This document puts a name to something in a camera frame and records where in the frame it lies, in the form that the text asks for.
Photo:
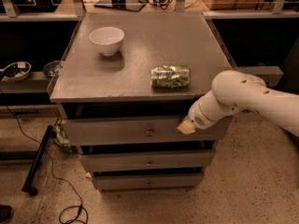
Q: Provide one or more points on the white ceramic bowl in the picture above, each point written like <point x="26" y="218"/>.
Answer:
<point x="108" y="40"/>

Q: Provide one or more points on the grey middle drawer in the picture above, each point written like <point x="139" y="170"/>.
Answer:
<point x="147" y="160"/>

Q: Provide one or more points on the black shoe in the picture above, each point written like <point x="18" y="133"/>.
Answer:
<point x="6" y="213"/>

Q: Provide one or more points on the grey drawer cabinet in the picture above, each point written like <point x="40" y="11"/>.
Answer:
<point x="150" y="40"/>

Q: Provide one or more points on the grey drawer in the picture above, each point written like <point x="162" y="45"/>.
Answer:
<point x="156" y="181"/>
<point x="90" y="124"/>
<point x="147" y="160"/>

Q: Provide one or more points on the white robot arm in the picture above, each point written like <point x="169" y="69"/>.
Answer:
<point x="232" y="92"/>

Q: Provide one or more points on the grey top drawer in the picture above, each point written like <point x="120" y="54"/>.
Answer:
<point x="90" y="124"/>

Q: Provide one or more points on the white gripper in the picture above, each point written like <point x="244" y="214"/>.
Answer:
<point x="196" y="117"/>

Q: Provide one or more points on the white bowl with items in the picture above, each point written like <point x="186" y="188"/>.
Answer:
<point x="15" y="71"/>

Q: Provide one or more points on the black bar on floor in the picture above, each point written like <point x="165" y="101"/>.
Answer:
<point x="28" y="183"/>

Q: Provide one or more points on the black monitor stand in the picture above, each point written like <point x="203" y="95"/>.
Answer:
<point x="126" y="5"/>

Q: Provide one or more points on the grey bottom drawer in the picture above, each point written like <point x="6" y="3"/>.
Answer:
<point x="156" y="181"/>

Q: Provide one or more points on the green bag on floor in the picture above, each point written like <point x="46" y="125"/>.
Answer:
<point x="61" y="139"/>

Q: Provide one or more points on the green snack bag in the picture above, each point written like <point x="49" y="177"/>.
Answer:
<point x="170" y="76"/>

